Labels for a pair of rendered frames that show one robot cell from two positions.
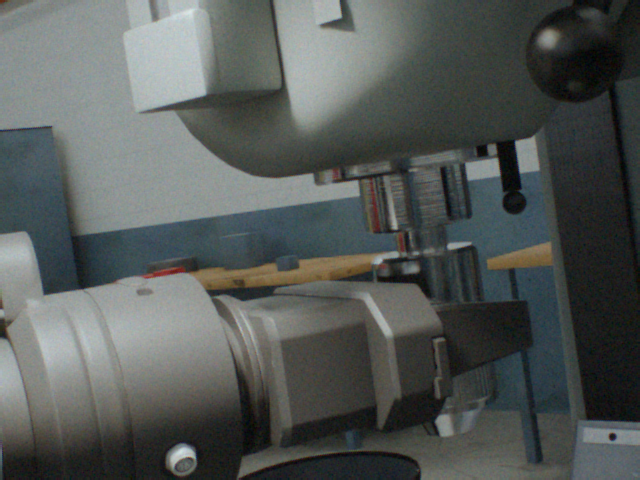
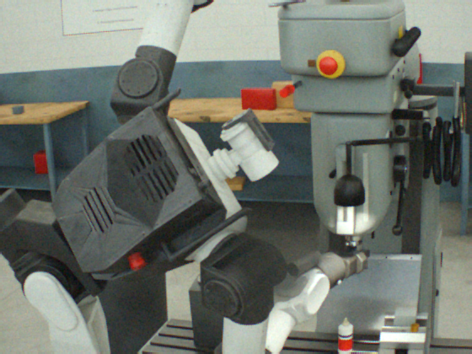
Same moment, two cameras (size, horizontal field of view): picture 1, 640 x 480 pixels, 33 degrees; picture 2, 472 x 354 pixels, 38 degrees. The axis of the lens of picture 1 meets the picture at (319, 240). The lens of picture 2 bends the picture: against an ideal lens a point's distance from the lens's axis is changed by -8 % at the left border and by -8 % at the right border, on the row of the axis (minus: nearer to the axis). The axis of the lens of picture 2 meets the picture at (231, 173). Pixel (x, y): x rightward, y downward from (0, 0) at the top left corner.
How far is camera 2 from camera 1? 1.52 m
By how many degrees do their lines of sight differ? 26
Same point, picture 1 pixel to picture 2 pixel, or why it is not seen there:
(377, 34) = (371, 222)
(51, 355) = (329, 270)
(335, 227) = (37, 86)
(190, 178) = not seen: outside the picture
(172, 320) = (338, 262)
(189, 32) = (351, 225)
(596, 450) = not seen: hidden behind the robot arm
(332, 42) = (365, 223)
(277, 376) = (348, 268)
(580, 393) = (327, 244)
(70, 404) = (332, 276)
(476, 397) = not seen: hidden behind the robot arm
